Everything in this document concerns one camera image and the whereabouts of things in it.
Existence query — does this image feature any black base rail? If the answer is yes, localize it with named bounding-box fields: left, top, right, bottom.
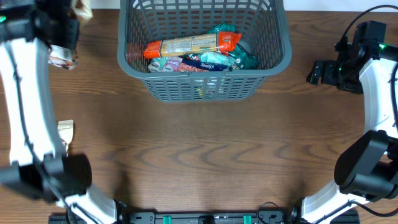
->
left=48, top=208, right=361, bottom=224

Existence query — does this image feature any left black cable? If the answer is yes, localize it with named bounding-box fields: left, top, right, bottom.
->
left=6, top=43, right=78, bottom=224

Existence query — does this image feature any green Nescafe coffee bag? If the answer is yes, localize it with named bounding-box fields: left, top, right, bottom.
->
left=186, top=23, right=259, bottom=70

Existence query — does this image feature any black cable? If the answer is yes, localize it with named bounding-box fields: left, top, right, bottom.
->
left=6, top=43, right=78, bottom=224
left=340, top=4, right=398, bottom=44

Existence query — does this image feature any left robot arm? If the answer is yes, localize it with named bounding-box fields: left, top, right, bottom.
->
left=1, top=0, right=118, bottom=223

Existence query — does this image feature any grey plastic basket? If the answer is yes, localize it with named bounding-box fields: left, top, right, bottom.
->
left=118, top=0, right=292, bottom=101

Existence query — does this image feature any orange spaghetti packet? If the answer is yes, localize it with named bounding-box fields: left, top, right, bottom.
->
left=143, top=32, right=242, bottom=59

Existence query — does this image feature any small white tissue packet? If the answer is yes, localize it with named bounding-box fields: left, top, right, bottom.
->
left=198, top=52, right=236, bottom=67

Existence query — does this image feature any Kleenex tissue multipack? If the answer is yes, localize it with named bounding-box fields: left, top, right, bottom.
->
left=147, top=55, right=231, bottom=73

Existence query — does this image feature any right black cable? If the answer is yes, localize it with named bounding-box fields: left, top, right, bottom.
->
left=340, top=4, right=398, bottom=44

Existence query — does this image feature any beige snack pouch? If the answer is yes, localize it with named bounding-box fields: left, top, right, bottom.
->
left=57, top=119, right=74, bottom=155
left=48, top=0, right=93, bottom=70

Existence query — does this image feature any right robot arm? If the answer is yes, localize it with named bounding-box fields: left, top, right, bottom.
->
left=285, top=21, right=397, bottom=223

